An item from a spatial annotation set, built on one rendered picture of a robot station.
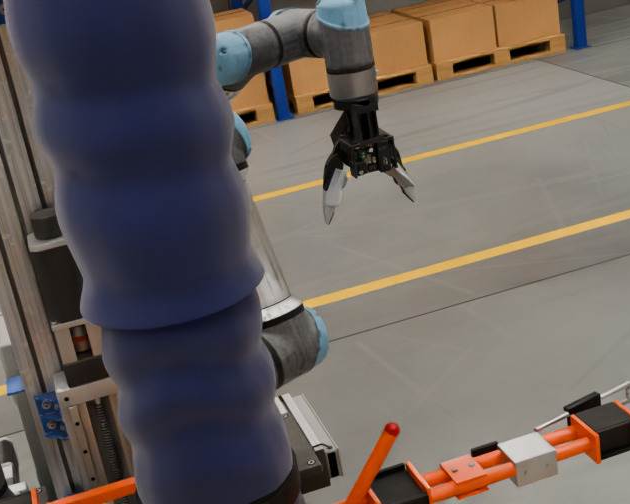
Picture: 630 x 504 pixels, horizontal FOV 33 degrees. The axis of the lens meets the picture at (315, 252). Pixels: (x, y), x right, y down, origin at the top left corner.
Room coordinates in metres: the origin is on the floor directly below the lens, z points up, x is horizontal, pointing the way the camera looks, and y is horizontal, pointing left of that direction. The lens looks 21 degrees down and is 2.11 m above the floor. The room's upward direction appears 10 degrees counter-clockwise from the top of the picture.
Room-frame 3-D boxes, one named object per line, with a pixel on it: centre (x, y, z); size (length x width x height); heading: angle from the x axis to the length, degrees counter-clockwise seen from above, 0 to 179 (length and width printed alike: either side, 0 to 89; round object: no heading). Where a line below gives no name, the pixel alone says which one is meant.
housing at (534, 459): (1.40, -0.26, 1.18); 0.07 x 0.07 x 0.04; 14
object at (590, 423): (1.42, -0.39, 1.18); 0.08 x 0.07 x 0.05; 104
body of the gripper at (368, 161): (1.63, -0.11, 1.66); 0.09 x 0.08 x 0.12; 13
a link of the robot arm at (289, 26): (1.70, -0.03, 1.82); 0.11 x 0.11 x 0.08; 39
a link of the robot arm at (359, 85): (1.64, -0.11, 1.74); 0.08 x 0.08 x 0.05
